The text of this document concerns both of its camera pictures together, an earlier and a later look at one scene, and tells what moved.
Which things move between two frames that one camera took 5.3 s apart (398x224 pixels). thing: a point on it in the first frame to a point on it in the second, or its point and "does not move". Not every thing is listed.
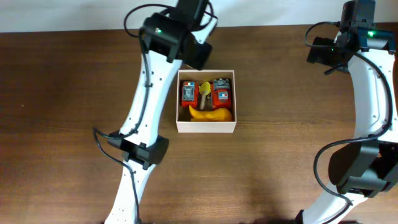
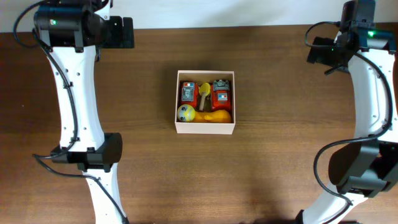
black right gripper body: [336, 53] does not move
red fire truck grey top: [221, 94] does not move
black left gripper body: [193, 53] to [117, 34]
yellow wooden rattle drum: [204, 89] does not move
